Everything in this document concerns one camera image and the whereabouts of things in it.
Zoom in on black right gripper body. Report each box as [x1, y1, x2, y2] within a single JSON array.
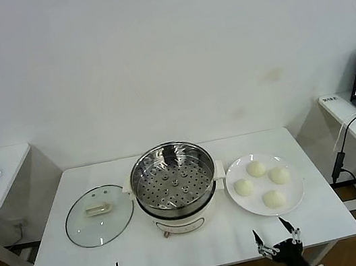
[[270, 234, 320, 266]]

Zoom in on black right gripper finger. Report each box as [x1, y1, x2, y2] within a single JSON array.
[[251, 226, 278, 261], [278, 213, 304, 248]]

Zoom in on white steamed baozi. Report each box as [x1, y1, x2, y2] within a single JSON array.
[[233, 176, 257, 199], [261, 188, 289, 211], [267, 164, 292, 187], [245, 159, 268, 180]]

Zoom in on round glass pot lid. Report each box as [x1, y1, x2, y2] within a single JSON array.
[[59, 180, 140, 252]]

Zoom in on perforated steel steamer basket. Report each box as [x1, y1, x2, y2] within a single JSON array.
[[115, 133, 231, 221]]

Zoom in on round white plate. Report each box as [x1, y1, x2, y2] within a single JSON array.
[[221, 146, 309, 224]]

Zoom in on cream electric cooker pot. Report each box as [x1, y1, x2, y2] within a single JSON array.
[[134, 178, 232, 242]]

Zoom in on white wall socket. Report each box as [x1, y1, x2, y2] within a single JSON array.
[[13, 218, 30, 232]]

